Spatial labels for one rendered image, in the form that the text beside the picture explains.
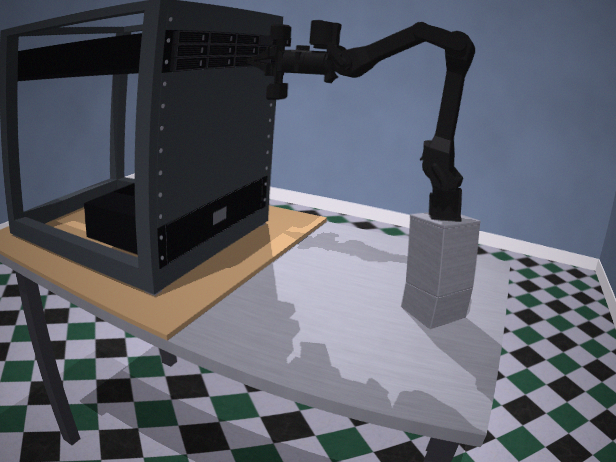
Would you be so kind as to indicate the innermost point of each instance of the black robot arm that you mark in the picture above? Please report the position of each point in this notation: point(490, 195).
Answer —
point(459, 52)

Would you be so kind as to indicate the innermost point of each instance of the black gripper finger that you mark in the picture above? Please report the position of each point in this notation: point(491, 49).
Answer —
point(261, 56)
point(264, 67)

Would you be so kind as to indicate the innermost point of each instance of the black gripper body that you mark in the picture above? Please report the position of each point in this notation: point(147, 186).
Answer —
point(289, 61)

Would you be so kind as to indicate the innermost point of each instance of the black server rack frame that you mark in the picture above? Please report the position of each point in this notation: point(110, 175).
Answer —
point(203, 153)

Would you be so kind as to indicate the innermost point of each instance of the tan flat board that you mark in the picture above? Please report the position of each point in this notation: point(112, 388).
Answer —
point(184, 300)

